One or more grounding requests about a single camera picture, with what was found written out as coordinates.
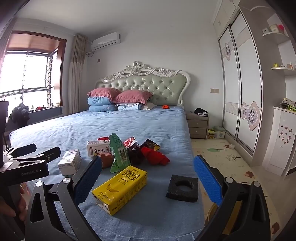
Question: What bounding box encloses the white green storage box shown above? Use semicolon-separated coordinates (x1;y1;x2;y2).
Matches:
213;126;226;139

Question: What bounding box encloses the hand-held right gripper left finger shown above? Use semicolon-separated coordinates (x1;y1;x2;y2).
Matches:
24;156;103;241

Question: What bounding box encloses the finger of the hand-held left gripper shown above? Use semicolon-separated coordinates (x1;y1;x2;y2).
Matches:
10;147;62;167
3;143;37;160

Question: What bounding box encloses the beige curtain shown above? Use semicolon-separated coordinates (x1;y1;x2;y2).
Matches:
69;34;88;114

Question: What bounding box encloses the folded light blue blanket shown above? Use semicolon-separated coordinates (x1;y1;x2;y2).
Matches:
115;103;145;111

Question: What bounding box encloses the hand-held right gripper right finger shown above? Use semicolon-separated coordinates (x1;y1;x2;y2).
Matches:
193;155;271;241

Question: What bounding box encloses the white milk carton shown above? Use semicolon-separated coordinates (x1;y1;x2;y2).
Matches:
87;140;112;157

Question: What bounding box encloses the bed with blue sheet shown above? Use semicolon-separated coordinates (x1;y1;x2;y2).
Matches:
9;105;206;241

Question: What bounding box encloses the small white carton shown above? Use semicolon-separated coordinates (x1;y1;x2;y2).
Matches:
57;149;82;176

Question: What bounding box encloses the yellow drink carton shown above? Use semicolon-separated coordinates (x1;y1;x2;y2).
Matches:
91;165;148;216

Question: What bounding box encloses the grey nightstand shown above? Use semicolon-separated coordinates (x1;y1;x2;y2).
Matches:
186;112;210;139

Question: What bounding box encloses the pink pillow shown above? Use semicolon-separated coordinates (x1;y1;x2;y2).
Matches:
113;90;153;105
87;88;122;102

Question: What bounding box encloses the dark red knit cloth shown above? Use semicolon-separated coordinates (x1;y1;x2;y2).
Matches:
128;148;145;165

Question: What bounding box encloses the black foam block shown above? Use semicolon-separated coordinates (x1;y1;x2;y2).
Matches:
165;174;199;203

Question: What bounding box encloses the wooden framed window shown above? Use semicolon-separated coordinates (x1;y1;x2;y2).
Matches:
0;30;67;99

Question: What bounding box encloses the white curved shelf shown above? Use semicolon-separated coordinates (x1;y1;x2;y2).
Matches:
262;31;290;39
271;66;296;76

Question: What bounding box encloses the white cabinet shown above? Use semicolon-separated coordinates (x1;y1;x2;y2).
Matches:
262;106;296;176

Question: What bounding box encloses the printed play mat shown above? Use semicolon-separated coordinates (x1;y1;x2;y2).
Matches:
191;138;281;241

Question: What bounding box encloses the brown yellow snack packet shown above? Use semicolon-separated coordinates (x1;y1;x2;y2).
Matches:
139;138;161;152

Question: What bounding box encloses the folded blue quilt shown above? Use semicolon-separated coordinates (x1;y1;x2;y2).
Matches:
88;105;116;113
87;97;116;106

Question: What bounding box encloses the person's left hand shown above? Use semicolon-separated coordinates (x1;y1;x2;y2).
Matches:
0;185;28;222

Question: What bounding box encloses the dark clothing pile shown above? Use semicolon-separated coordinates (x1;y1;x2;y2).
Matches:
9;103;30;127

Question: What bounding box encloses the green snack packet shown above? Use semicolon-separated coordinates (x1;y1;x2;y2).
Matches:
109;133;131;174

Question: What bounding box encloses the brown round basket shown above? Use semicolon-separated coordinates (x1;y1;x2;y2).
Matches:
206;201;244;235

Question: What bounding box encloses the white air conditioner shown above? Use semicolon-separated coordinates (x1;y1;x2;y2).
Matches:
90;32;122;51

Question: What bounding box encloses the red and white bag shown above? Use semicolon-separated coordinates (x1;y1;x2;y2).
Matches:
122;137;137;149

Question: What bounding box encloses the tufted green headboard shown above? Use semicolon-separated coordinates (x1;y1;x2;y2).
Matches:
95;61;191;109

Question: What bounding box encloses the white sliding door wardrobe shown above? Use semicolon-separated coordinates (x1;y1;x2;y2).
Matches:
211;0;296;167

